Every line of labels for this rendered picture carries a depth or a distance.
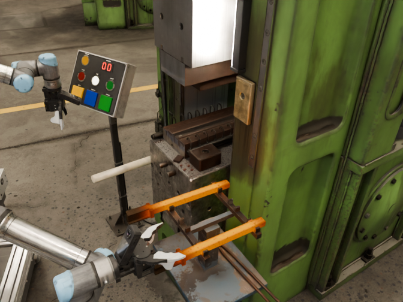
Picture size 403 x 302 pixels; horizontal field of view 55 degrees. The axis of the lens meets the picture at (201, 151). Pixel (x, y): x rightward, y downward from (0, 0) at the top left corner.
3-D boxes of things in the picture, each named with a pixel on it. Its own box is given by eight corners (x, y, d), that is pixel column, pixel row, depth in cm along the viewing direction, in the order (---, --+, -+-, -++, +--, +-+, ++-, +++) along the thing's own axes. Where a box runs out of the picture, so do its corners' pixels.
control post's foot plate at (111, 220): (116, 238, 256) (115, 228, 250) (104, 218, 270) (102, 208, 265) (146, 225, 266) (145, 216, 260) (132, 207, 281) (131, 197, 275)
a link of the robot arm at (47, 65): (36, 53, 177) (56, 51, 179) (41, 75, 183) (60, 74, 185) (35, 59, 170) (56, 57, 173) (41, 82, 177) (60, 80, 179)
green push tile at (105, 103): (108, 112, 196) (112, 97, 195) (97, 108, 199) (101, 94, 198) (110, 112, 198) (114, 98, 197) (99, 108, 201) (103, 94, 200)
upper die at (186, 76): (185, 87, 155) (185, 64, 150) (160, 69, 169) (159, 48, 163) (264, 66, 175) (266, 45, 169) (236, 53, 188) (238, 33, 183)
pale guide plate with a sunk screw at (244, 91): (247, 125, 148) (251, 84, 138) (232, 115, 154) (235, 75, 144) (251, 124, 149) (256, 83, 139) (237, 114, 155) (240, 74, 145)
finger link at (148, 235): (155, 230, 126) (140, 250, 119) (155, 217, 122) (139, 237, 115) (164, 233, 125) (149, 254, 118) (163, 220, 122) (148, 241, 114)
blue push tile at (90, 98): (93, 107, 200) (97, 93, 199) (83, 103, 203) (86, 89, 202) (96, 107, 202) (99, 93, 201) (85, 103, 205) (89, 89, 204)
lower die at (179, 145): (185, 158, 175) (185, 142, 170) (163, 138, 189) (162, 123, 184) (255, 133, 195) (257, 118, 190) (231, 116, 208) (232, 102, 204)
